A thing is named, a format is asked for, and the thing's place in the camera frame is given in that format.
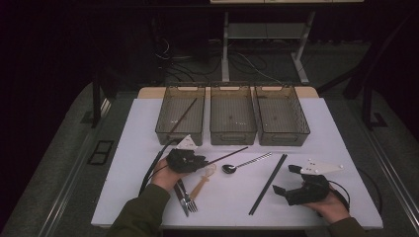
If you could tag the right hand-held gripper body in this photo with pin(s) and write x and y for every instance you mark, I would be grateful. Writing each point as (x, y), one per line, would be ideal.
(309, 192)

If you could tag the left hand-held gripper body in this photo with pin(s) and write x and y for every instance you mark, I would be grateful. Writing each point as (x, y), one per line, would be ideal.
(183, 161)

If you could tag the single black chopstick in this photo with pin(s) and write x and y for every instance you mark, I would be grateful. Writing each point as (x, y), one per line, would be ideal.
(230, 154)

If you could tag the brown wooden chopstick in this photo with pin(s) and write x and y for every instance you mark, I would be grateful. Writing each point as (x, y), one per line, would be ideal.
(183, 116)

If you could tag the smoky transparent plastic bin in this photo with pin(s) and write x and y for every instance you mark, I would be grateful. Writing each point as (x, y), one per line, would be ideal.
(230, 108)
(171, 108)
(280, 112)

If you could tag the person's left hand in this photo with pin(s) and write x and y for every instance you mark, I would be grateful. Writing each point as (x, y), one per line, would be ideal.
(163, 176)

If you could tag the person's right hand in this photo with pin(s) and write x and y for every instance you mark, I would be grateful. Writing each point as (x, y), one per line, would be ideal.
(331, 209)

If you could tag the black metal stand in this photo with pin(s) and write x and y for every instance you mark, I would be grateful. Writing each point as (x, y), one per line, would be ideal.
(367, 105)
(96, 98)

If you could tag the aluminium rail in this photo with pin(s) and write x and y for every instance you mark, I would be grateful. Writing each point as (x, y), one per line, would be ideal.
(70, 174)
(388, 164)

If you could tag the grey metal frame desk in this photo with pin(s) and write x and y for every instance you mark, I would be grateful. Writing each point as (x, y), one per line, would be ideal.
(225, 49)

